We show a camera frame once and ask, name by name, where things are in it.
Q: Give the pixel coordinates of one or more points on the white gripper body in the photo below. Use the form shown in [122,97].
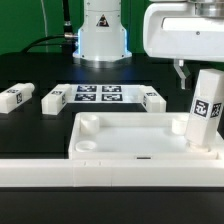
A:
[185,30]

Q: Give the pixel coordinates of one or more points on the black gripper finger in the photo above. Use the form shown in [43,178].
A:
[183,72]

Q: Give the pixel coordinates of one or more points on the white desk top tray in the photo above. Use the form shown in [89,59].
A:
[136,135]

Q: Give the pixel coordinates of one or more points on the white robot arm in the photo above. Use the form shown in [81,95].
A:
[102,40]

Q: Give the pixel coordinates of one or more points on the fiducial marker sheet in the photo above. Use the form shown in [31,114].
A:
[93,93]

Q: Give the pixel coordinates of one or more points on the white L-shaped fence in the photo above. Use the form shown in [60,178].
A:
[110,173]

